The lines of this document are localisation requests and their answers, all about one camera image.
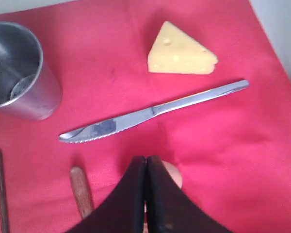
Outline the steel table knife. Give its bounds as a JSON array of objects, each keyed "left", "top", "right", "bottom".
[{"left": 59, "top": 80, "right": 249, "bottom": 143}]

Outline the yellow cheese wedge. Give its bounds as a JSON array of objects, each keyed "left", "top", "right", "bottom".
[{"left": 147, "top": 21, "right": 218, "bottom": 75}]

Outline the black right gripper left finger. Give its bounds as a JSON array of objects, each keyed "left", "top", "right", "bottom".
[{"left": 68, "top": 156, "right": 146, "bottom": 233}]

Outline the brown egg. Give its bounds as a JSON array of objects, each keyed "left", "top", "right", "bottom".
[{"left": 162, "top": 161, "right": 182, "bottom": 189}]

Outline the upper dark wooden chopstick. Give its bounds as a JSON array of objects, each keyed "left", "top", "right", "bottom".
[{"left": 0, "top": 150, "right": 10, "bottom": 233}]

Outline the stainless steel cup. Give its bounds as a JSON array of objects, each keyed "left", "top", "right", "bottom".
[{"left": 0, "top": 22, "right": 63, "bottom": 120}]

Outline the brown wooden spoon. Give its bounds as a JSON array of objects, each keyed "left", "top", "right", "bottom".
[{"left": 69, "top": 166, "right": 94, "bottom": 219}]

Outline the red table cloth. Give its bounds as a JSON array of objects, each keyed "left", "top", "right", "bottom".
[{"left": 0, "top": 0, "right": 291, "bottom": 233}]

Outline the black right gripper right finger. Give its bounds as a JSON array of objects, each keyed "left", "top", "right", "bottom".
[{"left": 145, "top": 156, "right": 231, "bottom": 233}]

